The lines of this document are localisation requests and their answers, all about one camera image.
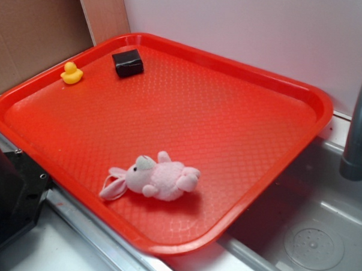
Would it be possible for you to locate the yellow rubber duck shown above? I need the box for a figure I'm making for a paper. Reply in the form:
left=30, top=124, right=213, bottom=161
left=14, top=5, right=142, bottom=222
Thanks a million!
left=61, top=62, right=83, bottom=85

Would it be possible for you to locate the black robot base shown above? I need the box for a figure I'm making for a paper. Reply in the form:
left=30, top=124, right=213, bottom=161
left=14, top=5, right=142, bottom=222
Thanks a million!
left=0, top=148, right=50, bottom=250

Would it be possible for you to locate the red plastic tray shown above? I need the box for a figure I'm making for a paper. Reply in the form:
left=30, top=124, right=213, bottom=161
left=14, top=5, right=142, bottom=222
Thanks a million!
left=0, top=34, right=333, bottom=257

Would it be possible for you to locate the pink plush bunny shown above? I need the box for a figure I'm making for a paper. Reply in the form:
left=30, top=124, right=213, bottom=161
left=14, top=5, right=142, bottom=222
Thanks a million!
left=99, top=151, right=201, bottom=201

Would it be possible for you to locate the black rectangular block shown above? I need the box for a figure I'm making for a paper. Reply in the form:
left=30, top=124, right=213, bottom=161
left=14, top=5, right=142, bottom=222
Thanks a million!
left=112, top=49, right=144, bottom=78

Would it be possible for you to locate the grey toy sink basin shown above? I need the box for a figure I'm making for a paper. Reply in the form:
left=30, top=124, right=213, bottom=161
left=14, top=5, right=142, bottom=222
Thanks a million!
left=42, top=126, right=362, bottom=271

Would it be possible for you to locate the brown cardboard panel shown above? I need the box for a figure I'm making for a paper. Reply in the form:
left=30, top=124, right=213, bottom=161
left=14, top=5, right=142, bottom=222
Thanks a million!
left=0, top=0, right=130, bottom=94

